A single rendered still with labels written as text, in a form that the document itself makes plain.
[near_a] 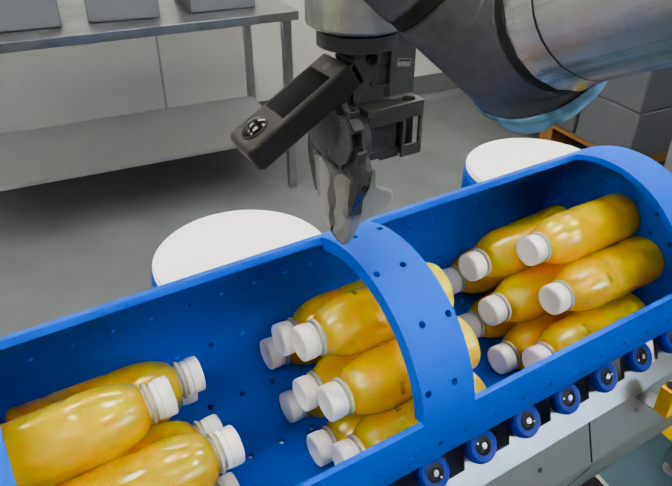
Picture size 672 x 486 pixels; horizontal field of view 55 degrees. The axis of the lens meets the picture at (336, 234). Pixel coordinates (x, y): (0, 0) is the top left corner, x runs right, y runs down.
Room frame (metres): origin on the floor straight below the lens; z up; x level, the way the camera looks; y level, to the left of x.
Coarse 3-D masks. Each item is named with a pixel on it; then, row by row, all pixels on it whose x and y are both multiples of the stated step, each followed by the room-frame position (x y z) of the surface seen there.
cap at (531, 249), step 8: (520, 240) 0.70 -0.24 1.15; (528, 240) 0.69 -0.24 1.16; (536, 240) 0.68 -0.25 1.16; (520, 248) 0.69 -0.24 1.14; (528, 248) 0.68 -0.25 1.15; (536, 248) 0.67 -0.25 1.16; (544, 248) 0.68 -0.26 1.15; (520, 256) 0.69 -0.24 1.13; (528, 256) 0.68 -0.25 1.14; (536, 256) 0.67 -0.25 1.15; (544, 256) 0.67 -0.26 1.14; (528, 264) 0.68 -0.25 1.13; (536, 264) 0.67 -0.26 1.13
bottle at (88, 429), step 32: (128, 384) 0.43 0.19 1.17; (32, 416) 0.39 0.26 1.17; (64, 416) 0.39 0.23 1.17; (96, 416) 0.39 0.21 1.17; (128, 416) 0.40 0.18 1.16; (32, 448) 0.36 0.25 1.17; (64, 448) 0.36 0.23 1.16; (96, 448) 0.37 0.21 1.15; (128, 448) 0.39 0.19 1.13; (32, 480) 0.34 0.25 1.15; (64, 480) 0.36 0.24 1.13
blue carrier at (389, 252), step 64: (448, 192) 0.72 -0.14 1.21; (512, 192) 0.85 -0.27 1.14; (576, 192) 0.85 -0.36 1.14; (640, 192) 0.77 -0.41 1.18; (256, 256) 0.56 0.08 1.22; (320, 256) 0.67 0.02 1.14; (384, 256) 0.55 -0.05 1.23; (448, 256) 0.80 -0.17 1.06; (64, 320) 0.46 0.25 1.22; (128, 320) 0.55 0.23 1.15; (192, 320) 0.59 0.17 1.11; (256, 320) 0.64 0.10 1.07; (448, 320) 0.49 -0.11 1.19; (640, 320) 0.60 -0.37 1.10; (0, 384) 0.48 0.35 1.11; (64, 384) 0.51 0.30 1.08; (256, 384) 0.59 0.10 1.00; (448, 384) 0.45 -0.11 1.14; (512, 384) 0.49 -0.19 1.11; (0, 448) 0.32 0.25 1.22; (256, 448) 0.52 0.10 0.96; (384, 448) 0.40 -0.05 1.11; (448, 448) 0.46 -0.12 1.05
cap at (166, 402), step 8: (160, 376) 0.45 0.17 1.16; (152, 384) 0.43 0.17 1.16; (160, 384) 0.43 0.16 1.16; (168, 384) 0.43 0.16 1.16; (152, 392) 0.43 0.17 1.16; (160, 392) 0.43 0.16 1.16; (168, 392) 0.43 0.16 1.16; (160, 400) 0.42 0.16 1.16; (168, 400) 0.42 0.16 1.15; (176, 400) 0.43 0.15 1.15; (160, 408) 0.42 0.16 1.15; (168, 408) 0.42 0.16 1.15; (176, 408) 0.42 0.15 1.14; (160, 416) 0.42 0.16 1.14; (168, 416) 0.42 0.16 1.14
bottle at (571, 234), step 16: (576, 208) 0.74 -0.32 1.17; (592, 208) 0.74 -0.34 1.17; (608, 208) 0.75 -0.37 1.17; (624, 208) 0.76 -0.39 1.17; (544, 224) 0.71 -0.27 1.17; (560, 224) 0.71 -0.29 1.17; (576, 224) 0.71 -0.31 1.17; (592, 224) 0.72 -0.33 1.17; (608, 224) 0.73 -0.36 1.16; (624, 224) 0.74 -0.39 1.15; (544, 240) 0.69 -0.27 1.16; (560, 240) 0.69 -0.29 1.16; (576, 240) 0.69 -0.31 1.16; (592, 240) 0.70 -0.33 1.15; (608, 240) 0.72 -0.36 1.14; (560, 256) 0.68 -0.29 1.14; (576, 256) 0.69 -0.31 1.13
